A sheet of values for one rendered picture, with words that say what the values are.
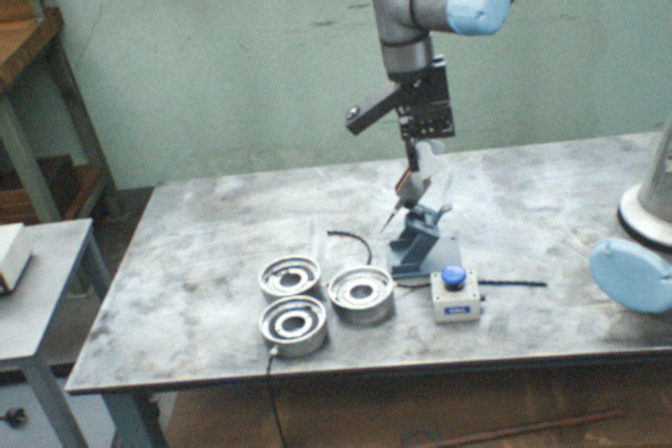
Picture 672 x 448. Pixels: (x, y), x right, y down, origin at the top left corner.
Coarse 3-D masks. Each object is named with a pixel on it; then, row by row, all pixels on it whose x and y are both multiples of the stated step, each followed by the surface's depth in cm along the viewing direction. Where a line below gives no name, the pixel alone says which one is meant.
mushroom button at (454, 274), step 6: (444, 270) 118; (450, 270) 118; (456, 270) 118; (462, 270) 118; (444, 276) 117; (450, 276) 117; (456, 276) 117; (462, 276) 117; (450, 282) 117; (456, 282) 116
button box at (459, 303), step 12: (432, 276) 122; (468, 276) 121; (432, 288) 119; (444, 288) 119; (456, 288) 118; (468, 288) 118; (444, 300) 117; (456, 300) 117; (468, 300) 116; (480, 300) 120; (444, 312) 118; (456, 312) 118; (468, 312) 118; (480, 312) 118
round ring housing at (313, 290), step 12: (276, 264) 132; (288, 264) 132; (300, 264) 132; (312, 264) 131; (264, 276) 130; (288, 276) 131; (300, 276) 130; (264, 288) 126; (276, 288) 128; (288, 288) 127; (312, 288) 125; (276, 300) 125
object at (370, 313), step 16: (352, 272) 127; (368, 272) 127; (384, 272) 125; (336, 288) 125; (352, 288) 125; (368, 288) 125; (336, 304) 121; (384, 304) 120; (352, 320) 122; (368, 320) 121
